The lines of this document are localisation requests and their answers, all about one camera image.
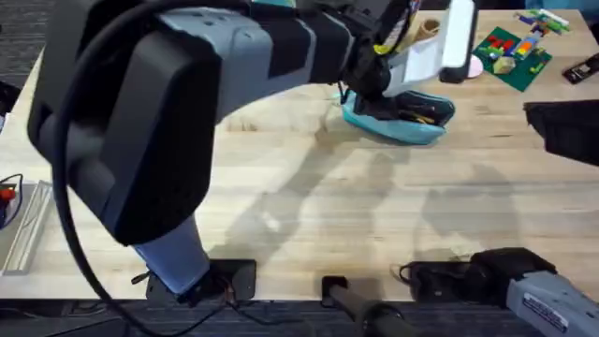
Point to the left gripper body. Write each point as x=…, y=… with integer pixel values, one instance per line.
x=369, y=65

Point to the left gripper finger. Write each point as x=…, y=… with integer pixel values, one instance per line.
x=390, y=105
x=367, y=105

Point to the teal soft zip bag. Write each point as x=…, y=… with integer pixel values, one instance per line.
x=412, y=126

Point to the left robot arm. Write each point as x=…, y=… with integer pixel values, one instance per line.
x=154, y=117

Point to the brown cardboard roll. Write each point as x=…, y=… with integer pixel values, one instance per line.
x=428, y=29

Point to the pink disc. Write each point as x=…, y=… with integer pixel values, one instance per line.
x=475, y=66

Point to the upright flat wrist plate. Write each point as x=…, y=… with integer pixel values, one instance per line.
x=459, y=35

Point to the green board with toy blocks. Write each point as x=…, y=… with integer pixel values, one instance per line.
x=512, y=54

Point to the heap of coloured toy blocks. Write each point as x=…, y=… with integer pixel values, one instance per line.
x=545, y=21

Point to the black flat tool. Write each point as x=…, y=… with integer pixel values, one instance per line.
x=581, y=70

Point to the clear plastic tray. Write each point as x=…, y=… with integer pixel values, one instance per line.
x=28, y=229

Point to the red and blue tool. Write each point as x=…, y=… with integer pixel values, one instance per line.
x=7, y=199

